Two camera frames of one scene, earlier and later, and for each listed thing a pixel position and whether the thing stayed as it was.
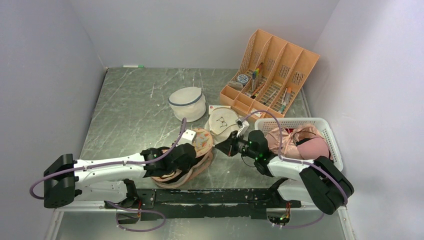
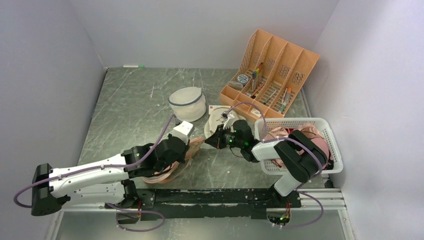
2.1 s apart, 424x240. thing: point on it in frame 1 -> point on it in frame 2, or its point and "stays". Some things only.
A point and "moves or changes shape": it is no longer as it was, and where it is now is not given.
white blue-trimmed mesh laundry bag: [188, 102] stays
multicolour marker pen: [254, 76] stays
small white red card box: [212, 107] stays
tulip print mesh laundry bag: [203, 142] moves or changes shape
